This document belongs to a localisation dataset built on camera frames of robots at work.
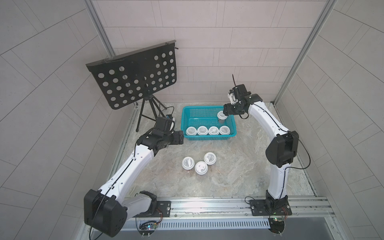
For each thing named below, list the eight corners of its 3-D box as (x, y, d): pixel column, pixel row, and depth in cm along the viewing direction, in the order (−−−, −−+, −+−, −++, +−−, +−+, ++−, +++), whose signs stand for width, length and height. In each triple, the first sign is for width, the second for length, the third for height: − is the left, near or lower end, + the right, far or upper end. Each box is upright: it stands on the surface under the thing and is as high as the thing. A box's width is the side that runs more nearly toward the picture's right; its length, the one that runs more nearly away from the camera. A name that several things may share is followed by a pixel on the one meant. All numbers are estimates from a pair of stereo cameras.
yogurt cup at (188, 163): (182, 172, 84) (181, 167, 79) (183, 161, 88) (182, 156, 83) (194, 172, 84) (194, 167, 79) (194, 161, 88) (194, 156, 83)
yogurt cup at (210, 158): (203, 167, 86) (204, 162, 81) (203, 157, 90) (204, 152, 85) (215, 167, 86) (216, 163, 81) (214, 157, 90) (215, 152, 85)
